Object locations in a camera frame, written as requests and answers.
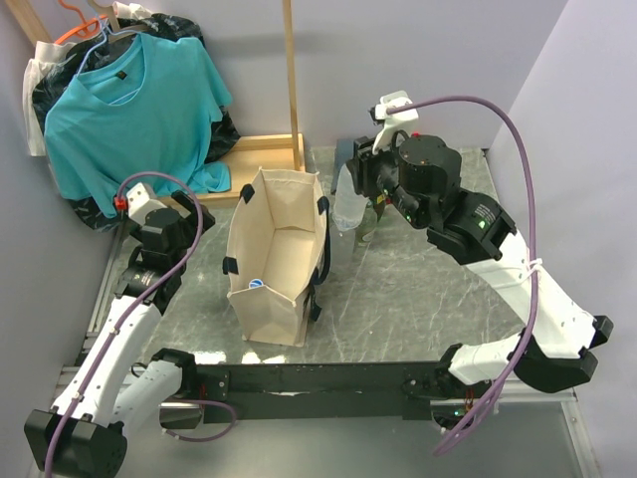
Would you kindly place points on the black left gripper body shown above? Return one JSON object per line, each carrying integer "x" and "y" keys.
{"x": 188, "y": 224}

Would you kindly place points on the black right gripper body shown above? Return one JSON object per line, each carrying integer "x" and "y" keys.
{"x": 375, "y": 174}

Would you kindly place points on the green glass bottle yellow label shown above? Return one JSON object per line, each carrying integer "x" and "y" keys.
{"x": 379, "y": 204}

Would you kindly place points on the clear bottle green cap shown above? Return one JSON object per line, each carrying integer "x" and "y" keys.
{"x": 365, "y": 231}

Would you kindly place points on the beige canvas tote bag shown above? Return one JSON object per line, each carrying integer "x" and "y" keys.
{"x": 279, "y": 234}

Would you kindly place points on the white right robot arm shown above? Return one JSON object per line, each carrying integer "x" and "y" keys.
{"x": 553, "y": 351}

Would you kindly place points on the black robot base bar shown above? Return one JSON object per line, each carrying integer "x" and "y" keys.
{"x": 330, "y": 390}

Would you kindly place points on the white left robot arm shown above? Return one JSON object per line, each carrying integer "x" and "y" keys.
{"x": 85, "y": 432}

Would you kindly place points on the grey folded garment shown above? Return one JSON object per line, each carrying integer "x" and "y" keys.
{"x": 344, "y": 155}

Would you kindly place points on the wooden rack base tray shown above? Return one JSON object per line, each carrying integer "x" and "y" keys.
{"x": 249, "y": 154}

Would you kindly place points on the turquoise t-shirt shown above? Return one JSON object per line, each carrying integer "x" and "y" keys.
{"x": 150, "y": 110}

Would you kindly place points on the dark patterned shirt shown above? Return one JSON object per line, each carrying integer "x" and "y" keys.
{"x": 224, "y": 133}

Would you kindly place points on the wooden clothes hanger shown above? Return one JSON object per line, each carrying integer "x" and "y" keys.
{"x": 113, "y": 30}

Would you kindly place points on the white hanging garment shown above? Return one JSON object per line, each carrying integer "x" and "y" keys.
{"x": 53, "y": 66}

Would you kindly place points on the orange clothes hanger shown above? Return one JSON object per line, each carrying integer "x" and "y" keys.
{"x": 86, "y": 27}

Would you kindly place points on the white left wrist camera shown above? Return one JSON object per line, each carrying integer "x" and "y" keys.
{"x": 138, "y": 203}

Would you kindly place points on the wooden rack post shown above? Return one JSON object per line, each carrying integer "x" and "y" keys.
{"x": 29, "y": 21}
{"x": 293, "y": 84}

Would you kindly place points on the aluminium rail frame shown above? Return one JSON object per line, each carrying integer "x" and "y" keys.
{"x": 456, "y": 421}

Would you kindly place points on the light blue wire hanger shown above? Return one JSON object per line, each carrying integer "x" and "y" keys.
{"x": 99, "y": 51}

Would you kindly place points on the wooden rack left post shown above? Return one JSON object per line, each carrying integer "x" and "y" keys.
{"x": 29, "y": 21}

